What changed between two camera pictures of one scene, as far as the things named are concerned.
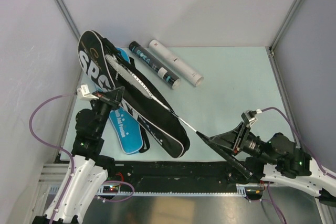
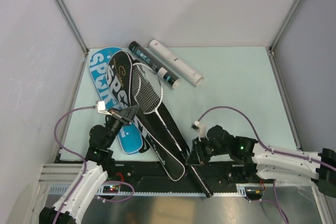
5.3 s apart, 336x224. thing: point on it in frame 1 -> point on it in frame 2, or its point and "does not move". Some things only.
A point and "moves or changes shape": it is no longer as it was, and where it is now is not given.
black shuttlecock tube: [155, 65] does not move
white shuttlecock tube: [192, 76] does not move
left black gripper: [112, 98] -> [125, 115]
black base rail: [123, 173] does not move
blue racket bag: [132, 137] moves or changes shape
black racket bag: [144, 103] moves or changes shape
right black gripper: [233, 139] -> [193, 159]
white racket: [131, 79] -> [148, 89]
